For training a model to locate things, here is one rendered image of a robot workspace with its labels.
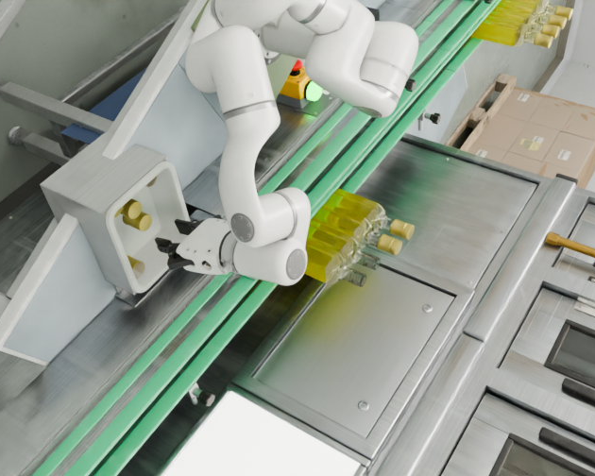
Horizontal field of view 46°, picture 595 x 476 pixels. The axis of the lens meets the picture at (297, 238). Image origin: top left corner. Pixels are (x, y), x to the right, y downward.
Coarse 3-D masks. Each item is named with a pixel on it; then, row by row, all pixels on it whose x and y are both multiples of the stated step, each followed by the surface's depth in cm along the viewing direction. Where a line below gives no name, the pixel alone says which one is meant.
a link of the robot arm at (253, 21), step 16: (224, 0) 113; (240, 0) 110; (256, 0) 108; (272, 0) 108; (288, 0) 110; (304, 0) 114; (320, 0) 116; (224, 16) 114; (240, 16) 112; (256, 16) 111; (272, 16) 111; (304, 16) 117
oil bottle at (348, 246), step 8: (312, 224) 156; (320, 224) 156; (312, 232) 154; (320, 232) 154; (328, 232) 154; (336, 232) 154; (344, 232) 154; (312, 240) 153; (320, 240) 153; (328, 240) 152; (336, 240) 152; (344, 240) 152; (352, 240) 152; (336, 248) 151; (344, 248) 150; (352, 248) 151; (360, 248) 153; (344, 256) 150; (352, 256) 151; (352, 264) 153
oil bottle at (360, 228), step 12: (324, 204) 160; (324, 216) 157; (336, 216) 156; (348, 216) 156; (360, 216) 156; (336, 228) 155; (348, 228) 154; (360, 228) 154; (372, 228) 155; (360, 240) 154
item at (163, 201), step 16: (144, 176) 124; (160, 176) 132; (176, 176) 130; (128, 192) 122; (144, 192) 136; (160, 192) 135; (176, 192) 133; (112, 208) 120; (144, 208) 137; (160, 208) 139; (176, 208) 137; (112, 224) 120; (160, 224) 143; (112, 240) 123; (128, 240) 137; (144, 240) 141; (176, 240) 142; (144, 256) 140; (160, 256) 140; (128, 272) 129; (144, 272) 137; (160, 272) 137; (144, 288) 135
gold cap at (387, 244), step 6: (384, 234) 153; (384, 240) 152; (390, 240) 152; (396, 240) 152; (378, 246) 153; (384, 246) 152; (390, 246) 151; (396, 246) 151; (390, 252) 152; (396, 252) 152
